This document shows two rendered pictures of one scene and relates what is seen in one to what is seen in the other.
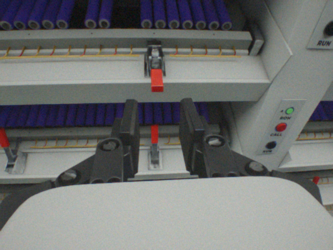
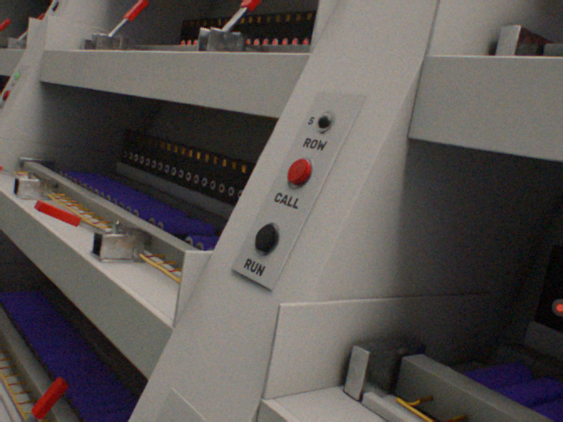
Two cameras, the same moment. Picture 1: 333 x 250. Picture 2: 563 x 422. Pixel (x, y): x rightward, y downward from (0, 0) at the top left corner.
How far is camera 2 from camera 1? 0.48 m
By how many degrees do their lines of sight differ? 70
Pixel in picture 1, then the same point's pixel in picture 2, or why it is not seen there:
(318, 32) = (249, 242)
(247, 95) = (150, 359)
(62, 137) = (14, 360)
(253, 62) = not seen: hidden behind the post
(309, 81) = (224, 362)
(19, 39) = (83, 195)
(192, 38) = (178, 249)
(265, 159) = not seen: outside the picture
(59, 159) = not seen: outside the picture
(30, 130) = (12, 331)
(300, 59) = (220, 293)
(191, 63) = (148, 275)
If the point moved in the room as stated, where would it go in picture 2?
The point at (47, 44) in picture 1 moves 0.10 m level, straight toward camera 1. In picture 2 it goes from (92, 208) to (24, 181)
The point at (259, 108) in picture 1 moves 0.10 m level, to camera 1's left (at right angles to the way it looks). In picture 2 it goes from (144, 398) to (100, 341)
